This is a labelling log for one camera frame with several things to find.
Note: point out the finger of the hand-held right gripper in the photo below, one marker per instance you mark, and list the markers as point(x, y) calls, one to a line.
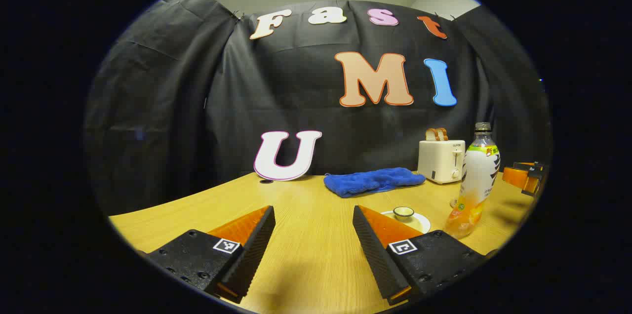
point(516, 177)

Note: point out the white toaster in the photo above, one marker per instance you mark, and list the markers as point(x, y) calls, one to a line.
point(439, 161)

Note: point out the blue towel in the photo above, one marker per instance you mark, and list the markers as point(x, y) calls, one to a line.
point(370, 180)

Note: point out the white teacup lid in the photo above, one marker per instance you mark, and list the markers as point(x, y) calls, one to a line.
point(403, 212)

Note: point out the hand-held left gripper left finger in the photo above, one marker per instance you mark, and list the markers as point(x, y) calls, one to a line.
point(254, 255)

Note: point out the plastic water bottle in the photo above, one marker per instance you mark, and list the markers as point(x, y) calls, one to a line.
point(476, 176)

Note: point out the black backdrop cloth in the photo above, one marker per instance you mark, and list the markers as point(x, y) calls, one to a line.
point(197, 106)

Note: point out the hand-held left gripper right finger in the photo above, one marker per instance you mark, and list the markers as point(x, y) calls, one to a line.
point(375, 259)

